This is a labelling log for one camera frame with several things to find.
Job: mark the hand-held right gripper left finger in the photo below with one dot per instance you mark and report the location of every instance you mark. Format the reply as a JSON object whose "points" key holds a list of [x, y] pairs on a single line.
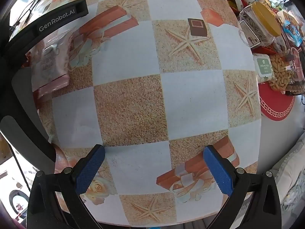
{"points": [[90, 169]]}

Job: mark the red round mat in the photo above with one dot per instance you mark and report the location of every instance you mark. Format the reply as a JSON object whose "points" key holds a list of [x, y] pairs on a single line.
{"points": [[276, 109]]}

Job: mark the clear bag of peanuts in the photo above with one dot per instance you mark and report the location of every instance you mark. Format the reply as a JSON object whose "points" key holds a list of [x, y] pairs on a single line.
{"points": [[280, 76]]}

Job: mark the blue printed snack bag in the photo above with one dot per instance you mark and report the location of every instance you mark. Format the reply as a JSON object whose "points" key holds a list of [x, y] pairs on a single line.
{"points": [[294, 33]]}

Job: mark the black rimmed round dish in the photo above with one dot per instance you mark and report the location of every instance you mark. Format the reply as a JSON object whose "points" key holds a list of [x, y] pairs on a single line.
{"points": [[18, 202]]}

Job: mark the clear jar yellow lid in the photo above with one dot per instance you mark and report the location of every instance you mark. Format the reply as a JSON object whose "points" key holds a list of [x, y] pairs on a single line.
{"points": [[258, 23]]}

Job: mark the green wet wipes pack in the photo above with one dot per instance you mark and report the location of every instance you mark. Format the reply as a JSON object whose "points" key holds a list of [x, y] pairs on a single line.
{"points": [[263, 66]]}

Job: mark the pink snack packet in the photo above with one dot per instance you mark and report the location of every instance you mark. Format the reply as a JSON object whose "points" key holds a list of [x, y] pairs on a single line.
{"points": [[51, 69]]}

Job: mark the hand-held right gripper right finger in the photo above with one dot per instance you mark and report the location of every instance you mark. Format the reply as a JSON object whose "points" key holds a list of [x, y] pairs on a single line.
{"points": [[218, 169]]}

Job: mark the white ruffled cushion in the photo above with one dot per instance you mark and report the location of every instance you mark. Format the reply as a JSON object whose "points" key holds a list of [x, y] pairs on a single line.
{"points": [[290, 171]]}

